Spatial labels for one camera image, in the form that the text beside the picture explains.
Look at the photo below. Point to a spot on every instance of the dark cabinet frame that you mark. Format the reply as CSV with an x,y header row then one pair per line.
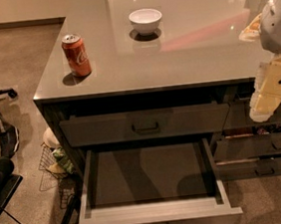
x,y
57,110

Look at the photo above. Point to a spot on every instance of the white ceramic bowl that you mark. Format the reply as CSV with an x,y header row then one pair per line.
x,y
145,21

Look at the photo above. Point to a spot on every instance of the red soda can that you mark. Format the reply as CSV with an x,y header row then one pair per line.
x,y
77,58

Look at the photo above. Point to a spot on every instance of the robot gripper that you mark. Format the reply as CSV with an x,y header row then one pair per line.
x,y
279,25

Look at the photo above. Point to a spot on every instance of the wire basket with items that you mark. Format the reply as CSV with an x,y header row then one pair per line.
x,y
57,168

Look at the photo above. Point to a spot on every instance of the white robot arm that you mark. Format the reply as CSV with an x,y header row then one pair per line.
x,y
266,27

